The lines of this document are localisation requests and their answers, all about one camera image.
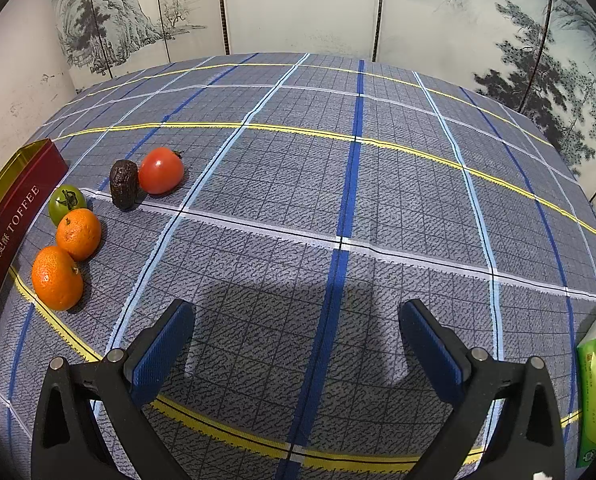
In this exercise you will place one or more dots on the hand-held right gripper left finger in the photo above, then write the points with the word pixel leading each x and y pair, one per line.
pixel 160 355

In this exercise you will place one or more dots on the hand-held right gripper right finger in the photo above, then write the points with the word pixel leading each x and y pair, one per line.
pixel 435 355

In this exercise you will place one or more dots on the orange mandarin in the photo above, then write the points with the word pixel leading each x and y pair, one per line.
pixel 79 234
pixel 57 277

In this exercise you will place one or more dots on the dark wrinkled passion fruit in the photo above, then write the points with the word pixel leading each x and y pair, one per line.
pixel 124 182

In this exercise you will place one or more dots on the green tomato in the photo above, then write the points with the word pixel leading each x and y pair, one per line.
pixel 67 203

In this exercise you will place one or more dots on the red tomato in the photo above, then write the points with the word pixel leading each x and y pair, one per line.
pixel 162 170

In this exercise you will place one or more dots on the red and gold tin box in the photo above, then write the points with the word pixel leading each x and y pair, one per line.
pixel 13 225

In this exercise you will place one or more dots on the blue checked tablecloth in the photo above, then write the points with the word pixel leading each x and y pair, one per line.
pixel 328 185

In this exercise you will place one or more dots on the landscape painted folding screen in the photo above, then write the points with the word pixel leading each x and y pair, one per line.
pixel 303 5

